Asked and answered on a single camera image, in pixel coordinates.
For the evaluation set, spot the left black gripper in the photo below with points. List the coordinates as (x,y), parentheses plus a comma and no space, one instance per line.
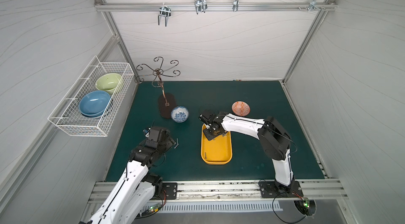
(169,142)

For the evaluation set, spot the metal mug tree stand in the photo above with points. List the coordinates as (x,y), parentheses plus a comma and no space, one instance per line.
(166,101)

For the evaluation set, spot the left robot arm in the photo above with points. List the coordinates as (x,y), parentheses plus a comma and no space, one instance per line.
(138,193)

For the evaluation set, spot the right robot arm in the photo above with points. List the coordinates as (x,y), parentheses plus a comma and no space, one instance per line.
(274,139)

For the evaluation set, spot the yellow plastic storage box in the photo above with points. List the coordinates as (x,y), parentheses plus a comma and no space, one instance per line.
(219,150)

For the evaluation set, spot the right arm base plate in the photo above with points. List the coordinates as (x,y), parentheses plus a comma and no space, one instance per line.
(272,189)

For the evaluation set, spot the aluminium cross rail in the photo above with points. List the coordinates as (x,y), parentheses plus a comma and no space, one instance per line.
(212,7)

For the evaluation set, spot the blue white floral bowl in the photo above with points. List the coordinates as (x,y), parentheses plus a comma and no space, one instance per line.
(179,114)

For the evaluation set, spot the red white patterned bowl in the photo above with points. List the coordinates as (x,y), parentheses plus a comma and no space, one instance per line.
(241,108)

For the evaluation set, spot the small metal hook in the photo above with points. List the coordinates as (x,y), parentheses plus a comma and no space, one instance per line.
(235,5)

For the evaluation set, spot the looped metal hook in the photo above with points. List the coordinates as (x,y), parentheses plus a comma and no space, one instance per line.
(200,6)

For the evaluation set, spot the metal hook bracket right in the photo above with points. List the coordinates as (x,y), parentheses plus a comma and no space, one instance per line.
(312,6)

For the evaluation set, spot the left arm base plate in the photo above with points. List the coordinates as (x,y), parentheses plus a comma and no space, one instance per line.
(166,190)

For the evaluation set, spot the white wire basket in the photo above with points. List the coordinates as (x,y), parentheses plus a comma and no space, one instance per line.
(67,117)

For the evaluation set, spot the white vented cable duct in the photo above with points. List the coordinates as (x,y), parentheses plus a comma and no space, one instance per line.
(222,207)

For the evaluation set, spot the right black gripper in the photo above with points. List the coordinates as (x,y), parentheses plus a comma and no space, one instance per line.
(207,121)

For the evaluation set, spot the aluminium front rail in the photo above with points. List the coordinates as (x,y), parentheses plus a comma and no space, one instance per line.
(245,190)

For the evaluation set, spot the green ceramic bowl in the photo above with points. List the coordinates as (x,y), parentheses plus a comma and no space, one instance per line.
(110,83)

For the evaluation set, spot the blue ceramic plate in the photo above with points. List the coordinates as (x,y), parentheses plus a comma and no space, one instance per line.
(94,103)

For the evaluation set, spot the green mat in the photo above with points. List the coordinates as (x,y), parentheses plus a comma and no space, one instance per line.
(265,98)

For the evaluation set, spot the double prong metal hook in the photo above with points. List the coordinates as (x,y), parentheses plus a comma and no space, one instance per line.
(164,13)

